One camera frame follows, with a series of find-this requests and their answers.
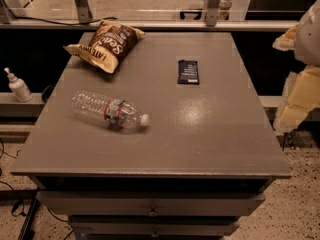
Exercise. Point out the grey drawer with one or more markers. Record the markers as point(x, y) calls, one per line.
point(152, 226)
point(150, 204)

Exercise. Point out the left metal frame post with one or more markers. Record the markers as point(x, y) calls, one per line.
point(83, 11)

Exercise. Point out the right metal frame post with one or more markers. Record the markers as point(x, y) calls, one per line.
point(212, 8)

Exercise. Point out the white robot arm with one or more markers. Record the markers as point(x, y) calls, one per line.
point(307, 41)

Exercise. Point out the brown chip bag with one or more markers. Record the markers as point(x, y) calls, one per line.
point(109, 45)

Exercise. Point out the dark blue rxbar wrapper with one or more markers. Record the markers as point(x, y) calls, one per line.
point(188, 72)

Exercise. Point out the white pump dispenser bottle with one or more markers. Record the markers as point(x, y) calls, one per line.
point(18, 87)

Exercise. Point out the top grey drawer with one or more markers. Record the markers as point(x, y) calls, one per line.
point(150, 204)

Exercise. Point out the clear plastic water bottle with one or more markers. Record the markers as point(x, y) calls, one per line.
point(112, 112)

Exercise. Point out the grey drawer cabinet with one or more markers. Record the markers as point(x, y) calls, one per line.
point(209, 138)

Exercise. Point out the metal frame post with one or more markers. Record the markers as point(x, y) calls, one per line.
point(212, 8)
point(83, 11)

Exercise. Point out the lower grey drawer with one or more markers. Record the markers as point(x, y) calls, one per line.
point(152, 226)

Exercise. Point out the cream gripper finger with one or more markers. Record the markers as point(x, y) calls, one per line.
point(286, 41)
point(301, 94)

